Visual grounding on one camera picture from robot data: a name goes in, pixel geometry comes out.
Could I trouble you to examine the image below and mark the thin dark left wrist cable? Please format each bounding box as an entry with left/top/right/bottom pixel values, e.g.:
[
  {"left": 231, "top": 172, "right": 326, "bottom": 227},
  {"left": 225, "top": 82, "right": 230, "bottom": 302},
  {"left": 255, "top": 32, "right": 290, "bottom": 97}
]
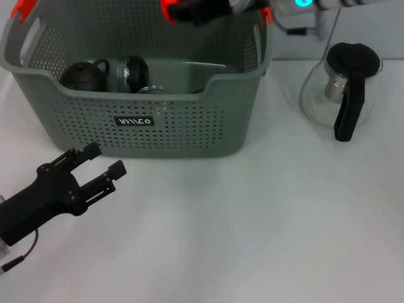
[{"left": 0, "top": 229, "right": 40, "bottom": 275}]

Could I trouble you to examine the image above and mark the thin dark right wrist cable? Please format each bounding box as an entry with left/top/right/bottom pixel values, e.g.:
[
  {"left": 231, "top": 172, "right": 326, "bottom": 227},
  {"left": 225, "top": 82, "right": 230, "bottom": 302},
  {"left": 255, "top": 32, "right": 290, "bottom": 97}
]
[{"left": 273, "top": 14, "right": 318, "bottom": 37}]

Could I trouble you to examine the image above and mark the thin dark wrist cable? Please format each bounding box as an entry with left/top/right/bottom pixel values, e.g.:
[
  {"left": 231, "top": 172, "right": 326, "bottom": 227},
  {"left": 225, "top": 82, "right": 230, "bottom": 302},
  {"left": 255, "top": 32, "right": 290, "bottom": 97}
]
[
  {"left": 0, "top": 229, "right": 40, "bottom": 275},
  {"left": 273, "top": 14, "right": 318, "bottom": 37}
]

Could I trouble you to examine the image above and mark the orange bin handle clip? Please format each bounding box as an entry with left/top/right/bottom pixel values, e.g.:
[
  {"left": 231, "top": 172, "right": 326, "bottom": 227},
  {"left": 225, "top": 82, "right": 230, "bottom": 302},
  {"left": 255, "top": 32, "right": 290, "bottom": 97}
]
[
  {"left": 260, "top": 8, "right": 274, "bottom": 27},
  {"left": 10, "top": 0, "right": 39, "bottom": 23}
]

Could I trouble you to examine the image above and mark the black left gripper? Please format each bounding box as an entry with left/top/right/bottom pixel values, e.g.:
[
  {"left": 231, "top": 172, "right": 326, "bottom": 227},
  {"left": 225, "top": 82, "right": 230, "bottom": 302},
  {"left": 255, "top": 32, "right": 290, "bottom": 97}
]
[{"left": 0, "top": 141, "right": 128, "bottom": 247}]

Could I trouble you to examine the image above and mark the orange-red slope brick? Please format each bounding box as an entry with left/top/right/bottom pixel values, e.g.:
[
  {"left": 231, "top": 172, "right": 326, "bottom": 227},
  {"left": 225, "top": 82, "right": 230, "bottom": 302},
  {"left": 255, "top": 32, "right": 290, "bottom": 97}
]
[{"left": 160, "top": 0, "right": 177, "bottom": 25}]

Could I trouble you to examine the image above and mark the grey right wrist cable connector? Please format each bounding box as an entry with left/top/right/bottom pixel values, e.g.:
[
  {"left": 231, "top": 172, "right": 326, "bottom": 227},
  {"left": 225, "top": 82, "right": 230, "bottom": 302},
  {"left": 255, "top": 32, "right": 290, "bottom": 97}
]
[{"left": 314, "top": 8, "right": 326, "bottom": 42}]

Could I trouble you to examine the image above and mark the glass pitcher black lid handle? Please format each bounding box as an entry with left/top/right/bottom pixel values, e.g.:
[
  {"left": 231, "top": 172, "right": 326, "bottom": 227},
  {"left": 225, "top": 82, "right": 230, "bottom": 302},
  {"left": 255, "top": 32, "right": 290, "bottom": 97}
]
[{"left": 299, "top": 41, "right": 383, "bottom": 142}]

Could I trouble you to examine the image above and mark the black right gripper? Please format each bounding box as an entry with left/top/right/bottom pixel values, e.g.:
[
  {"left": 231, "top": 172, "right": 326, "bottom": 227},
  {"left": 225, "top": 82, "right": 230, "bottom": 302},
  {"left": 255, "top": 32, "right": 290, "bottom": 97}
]
[{"left": 168, "top": 0, "right": 242, "bottom": 27}]

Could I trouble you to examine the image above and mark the dark clay teapot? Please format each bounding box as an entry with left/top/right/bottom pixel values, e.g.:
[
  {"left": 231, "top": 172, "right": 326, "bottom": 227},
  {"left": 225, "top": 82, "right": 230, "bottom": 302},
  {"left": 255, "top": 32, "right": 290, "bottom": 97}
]
[{"left": 59, "top": 58, "right": 110, "bottom": 93}]

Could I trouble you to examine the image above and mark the grey perforated storage bin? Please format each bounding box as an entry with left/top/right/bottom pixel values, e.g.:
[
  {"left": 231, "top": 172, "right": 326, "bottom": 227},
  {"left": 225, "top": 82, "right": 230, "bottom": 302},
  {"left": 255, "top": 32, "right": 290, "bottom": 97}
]
[{"left": 0, "top": 0, "right": 274, "bottom": 158}]

